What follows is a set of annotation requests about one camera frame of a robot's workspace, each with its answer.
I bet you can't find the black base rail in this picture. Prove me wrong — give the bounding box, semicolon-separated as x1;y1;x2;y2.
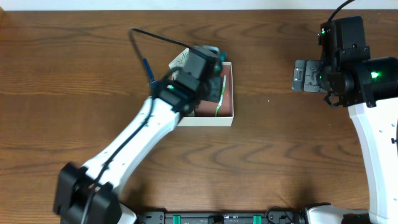
137;207;308;224

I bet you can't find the Colgate toothpaste tube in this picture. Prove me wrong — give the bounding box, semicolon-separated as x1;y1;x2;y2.
219;51;226;63

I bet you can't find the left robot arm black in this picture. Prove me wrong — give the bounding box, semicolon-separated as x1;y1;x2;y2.
53;45;226;224

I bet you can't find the white box pink interior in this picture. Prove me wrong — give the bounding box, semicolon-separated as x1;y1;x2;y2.
178;62;234;127

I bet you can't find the white Pantene tube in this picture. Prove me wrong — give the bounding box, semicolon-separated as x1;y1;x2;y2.
169;48;190;69

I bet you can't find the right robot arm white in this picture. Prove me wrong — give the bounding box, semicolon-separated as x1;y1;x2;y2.
292;16;397;223

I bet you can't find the blue disposable razor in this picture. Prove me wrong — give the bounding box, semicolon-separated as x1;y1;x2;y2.
143;58;155;85

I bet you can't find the green white toothbrush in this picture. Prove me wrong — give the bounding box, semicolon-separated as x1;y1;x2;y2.
215;75;226;117

